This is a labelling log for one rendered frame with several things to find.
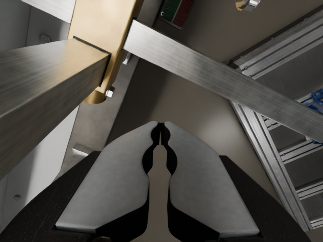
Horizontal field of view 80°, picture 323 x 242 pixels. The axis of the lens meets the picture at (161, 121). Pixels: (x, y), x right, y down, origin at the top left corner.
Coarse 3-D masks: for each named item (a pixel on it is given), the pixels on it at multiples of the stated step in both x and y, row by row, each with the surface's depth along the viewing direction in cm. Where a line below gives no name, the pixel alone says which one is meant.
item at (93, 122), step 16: (144, 0) 31; (160, 0) 31; (144, 16) 32; (128, 64) 36; (128, 80) 37; (112, 96) 39; (80, 112) 40; (96, 112) 40; (112, 112) 40; (80, 128) 42; (96, 128) 42; (112, 128) 43; (80, 144) 44; (96, 144) 44; (64, 160) 46
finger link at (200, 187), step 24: (168, 144) 10; (192, 144) 10; (168, 168) 10; (192, 168) 8; (216, 168) 8; (168, 192) 8; (192, 192) 7; (216, 192) 7; (168, 216) 7; (192, 216) 6; (216, 216) 6; (240, 216) 6; (192, 240) 7; (216, 240) 6
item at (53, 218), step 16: (64, 176) 8; (80, 176) 8; (48, 192) 7; (64, 192) 7; (32, 208) 6; (48, 208) 6; (64, 208) 6; (16, 224) 6; (32, 224) 6; (48, 224) 6; (0, 240) 5; (16, 240) 5; (32, 240) 5; (48, 240) 5; (64, 240) 5; (80, 240) 6
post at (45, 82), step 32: (0, 64) 9; (32, 64) 10; (64, 64) 12; (96, 64) 16; (0, 96) 7; (32, 96) 8; (64, 96) 11; (0, 128) 7; (32, 128) 9; (0, 160) 7
